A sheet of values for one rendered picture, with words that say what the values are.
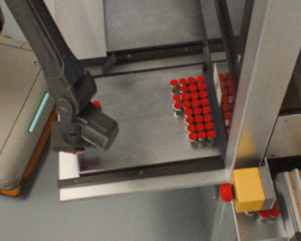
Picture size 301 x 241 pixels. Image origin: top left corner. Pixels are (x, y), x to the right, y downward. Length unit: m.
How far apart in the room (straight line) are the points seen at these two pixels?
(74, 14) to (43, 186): 0.94
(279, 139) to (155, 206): 1.17
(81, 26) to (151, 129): 0.39
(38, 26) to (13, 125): 1.16
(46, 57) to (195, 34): 0.57
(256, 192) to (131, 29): 0.63
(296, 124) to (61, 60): 0.45
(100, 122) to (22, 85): 1.14
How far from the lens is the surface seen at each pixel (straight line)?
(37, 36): 0.97
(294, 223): 1.17
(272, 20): 0.71
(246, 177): 1.08
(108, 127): 1.04
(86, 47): 1.45
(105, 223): 2.14
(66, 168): 1.28
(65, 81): 0.99
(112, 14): 1.51
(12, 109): 2.11
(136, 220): 2.13
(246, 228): 1.21
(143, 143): 1.27
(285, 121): 0.97
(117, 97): 1.34
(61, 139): 1.16
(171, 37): 1.44
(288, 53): 0.78
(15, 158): 2.04
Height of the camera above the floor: 2.03
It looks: 62 degrees down
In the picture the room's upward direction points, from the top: 6 degrees counter-clockwise
